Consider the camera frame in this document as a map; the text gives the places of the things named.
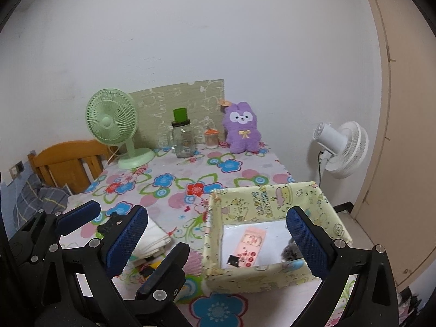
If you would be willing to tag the brown plush tag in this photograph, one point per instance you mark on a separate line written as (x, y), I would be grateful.
(224, 104)

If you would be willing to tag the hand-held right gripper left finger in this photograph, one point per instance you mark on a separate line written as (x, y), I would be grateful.
(126, 242)

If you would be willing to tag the wooden bed headboard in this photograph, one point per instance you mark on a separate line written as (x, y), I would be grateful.
(64, 163)

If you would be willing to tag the pink card packet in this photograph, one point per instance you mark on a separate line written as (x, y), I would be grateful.
(250, 245)

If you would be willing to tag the floral tablecloth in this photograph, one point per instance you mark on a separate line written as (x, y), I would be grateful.
(204, 170)

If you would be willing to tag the white towel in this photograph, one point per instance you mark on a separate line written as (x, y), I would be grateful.
(153, 236)

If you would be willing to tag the black bundle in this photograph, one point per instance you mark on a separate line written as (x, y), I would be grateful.
(109, 224)

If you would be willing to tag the green patterned board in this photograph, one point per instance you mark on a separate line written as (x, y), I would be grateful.
(190, 98)

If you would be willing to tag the purple plush bunny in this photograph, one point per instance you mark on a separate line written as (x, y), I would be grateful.
(242, 133)

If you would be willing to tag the white paper sheet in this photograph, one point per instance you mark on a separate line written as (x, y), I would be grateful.
(235, 236)

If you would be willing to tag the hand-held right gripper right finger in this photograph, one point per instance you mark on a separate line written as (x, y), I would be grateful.
(306, 245)

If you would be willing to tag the yellow-green printed box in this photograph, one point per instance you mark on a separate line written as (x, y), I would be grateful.
(259, 279)

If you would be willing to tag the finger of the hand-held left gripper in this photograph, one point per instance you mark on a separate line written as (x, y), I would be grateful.
(80, 215)
(170, 265)

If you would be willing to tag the green desk fan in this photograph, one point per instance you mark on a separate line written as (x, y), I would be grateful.
(109, 121)

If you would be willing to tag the small black item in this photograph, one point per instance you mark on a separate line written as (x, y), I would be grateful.
(232, 260)

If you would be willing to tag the yellow and black soft item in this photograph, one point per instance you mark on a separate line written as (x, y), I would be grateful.
(150, 267)

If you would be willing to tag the grey fuzzy item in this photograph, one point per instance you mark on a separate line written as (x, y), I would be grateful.
(289, 250)

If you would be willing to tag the wall socket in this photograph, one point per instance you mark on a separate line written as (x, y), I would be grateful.
(17, 169)

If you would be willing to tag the white standing fan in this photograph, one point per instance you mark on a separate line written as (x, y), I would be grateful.
(347, 150)

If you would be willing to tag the small glass cotton-swab jar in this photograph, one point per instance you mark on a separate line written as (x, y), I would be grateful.
(211, 139)

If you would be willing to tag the glass mug jar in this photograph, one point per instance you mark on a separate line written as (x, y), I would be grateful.
(184, 139)

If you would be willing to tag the beige door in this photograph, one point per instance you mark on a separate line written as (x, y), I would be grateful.
(402, 109)

